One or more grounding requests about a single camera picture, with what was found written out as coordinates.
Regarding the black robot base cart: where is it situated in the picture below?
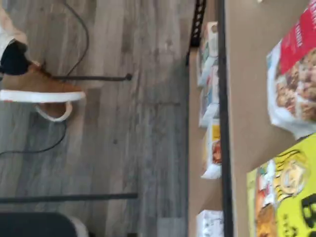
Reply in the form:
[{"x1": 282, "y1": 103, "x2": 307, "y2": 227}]
[{"x1": 0, "y1": 211, "x2": 89, "y2": 237}]

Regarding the brown lower shelf board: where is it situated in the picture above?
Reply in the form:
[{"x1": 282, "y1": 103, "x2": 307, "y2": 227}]
[{"x1": 186, "y1": 46, "x2": 224, "y2": 237}]

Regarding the brown shelf board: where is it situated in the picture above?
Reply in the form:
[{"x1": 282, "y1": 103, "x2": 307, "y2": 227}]
[
  {"x1": 225, "y1": 0, "x2": 316, "y2": 237},
  {"x1": 186, "y1": 46, "x2": 224, "y2": 237}
]

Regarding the white blue snack box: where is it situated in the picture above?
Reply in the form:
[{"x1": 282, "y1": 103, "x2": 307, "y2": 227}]
[
  {"x1": 196, "y1": 21, "x2": 219, "y2": 87},
  {"x1": 198, "y1": 86, "x2": 220, "y2": 128}
]

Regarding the yellow nut snack box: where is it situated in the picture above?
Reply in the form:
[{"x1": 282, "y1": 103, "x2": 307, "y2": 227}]
[{"x1": 200, "y1": 118, "x2": 222, "y2": 179}]

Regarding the brown upper shelf board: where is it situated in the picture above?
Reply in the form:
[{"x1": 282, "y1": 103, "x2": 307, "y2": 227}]
[{"x1": 225, "y1": 0, "x2": 316, "y2": 237}]

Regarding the white floral print box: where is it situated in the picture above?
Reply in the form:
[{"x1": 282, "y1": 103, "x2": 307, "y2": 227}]
[{"x1": 196, "y1": 209, "x2": 224, "y2": 237}]

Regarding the yellow oat bites box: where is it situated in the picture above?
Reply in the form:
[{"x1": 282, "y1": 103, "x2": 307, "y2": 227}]
[{"x1": 246, "y1": 133, "x2": 316, "y2": 237}]

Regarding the brown shoe white sole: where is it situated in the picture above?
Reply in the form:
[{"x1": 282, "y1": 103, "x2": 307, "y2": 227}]
[
  {"x1": 0, "y1": 61, "x2": 86, "y2": 103},
  {"x1": 34, "y1": 101, "x2": 74, "y2": 122}
]

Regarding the black sock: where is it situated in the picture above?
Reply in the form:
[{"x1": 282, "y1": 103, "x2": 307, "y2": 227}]
[{"x1": 0, "y1": 40, "x2": 32, "y2": 75}]

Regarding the beige trouser leg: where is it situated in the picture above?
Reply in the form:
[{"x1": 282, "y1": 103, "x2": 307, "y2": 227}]
[{"x1": 0, "y1": 0, "x2": 28, "y2": 58}]

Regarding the black metal shelf frame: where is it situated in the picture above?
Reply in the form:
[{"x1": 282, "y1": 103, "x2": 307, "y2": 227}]
[{"x1": 188, "y1": 0, "x2": 236, "y2": 237}]

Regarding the black floor cable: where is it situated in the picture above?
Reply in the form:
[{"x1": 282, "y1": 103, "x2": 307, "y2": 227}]
[
  {"x1": 41, "y1": 0, "x2": 90, "y2": 78},
  {"x1": 0, "y1": 122, "x2": 68, "y2": 159}
]

